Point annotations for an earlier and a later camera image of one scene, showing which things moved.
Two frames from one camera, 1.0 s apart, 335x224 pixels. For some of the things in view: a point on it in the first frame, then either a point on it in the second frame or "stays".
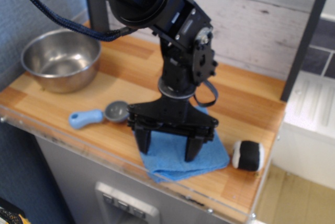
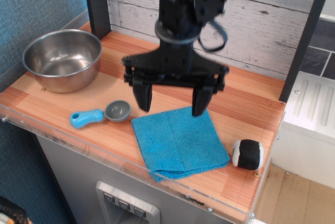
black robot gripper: [176, 115] -> [175, 62]
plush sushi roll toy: [248, 155] stays
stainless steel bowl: [62, 60] stays
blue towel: [166, 156] stays
